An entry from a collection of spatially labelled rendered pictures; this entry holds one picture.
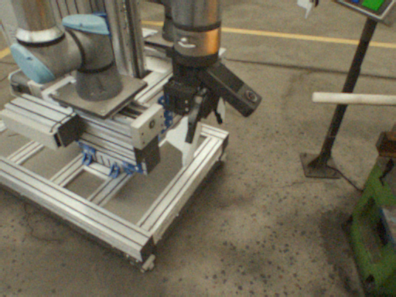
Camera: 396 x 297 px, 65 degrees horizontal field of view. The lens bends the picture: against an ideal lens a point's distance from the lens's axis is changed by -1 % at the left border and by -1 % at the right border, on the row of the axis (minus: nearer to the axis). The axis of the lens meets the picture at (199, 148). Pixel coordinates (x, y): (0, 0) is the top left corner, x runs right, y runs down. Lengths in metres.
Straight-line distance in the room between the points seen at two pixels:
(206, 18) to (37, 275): 1.42
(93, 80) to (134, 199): 0.68
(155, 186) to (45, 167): 0.60
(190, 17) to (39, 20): 0.47
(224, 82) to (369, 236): 1.21
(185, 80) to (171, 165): 1.10
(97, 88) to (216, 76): 0.57
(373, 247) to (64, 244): 1.41
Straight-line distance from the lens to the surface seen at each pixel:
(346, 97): 1.46
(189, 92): 0.53
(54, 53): 0.89
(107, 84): 1.01
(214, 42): 0.50
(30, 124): 1.17
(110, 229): 1.42
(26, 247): 1.77
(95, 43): 0.96
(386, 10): 1.36
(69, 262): 1.64
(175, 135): 0.57
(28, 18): 0.86
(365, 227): 1.62
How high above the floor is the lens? 1.35
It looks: 42 degrees down
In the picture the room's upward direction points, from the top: straight up
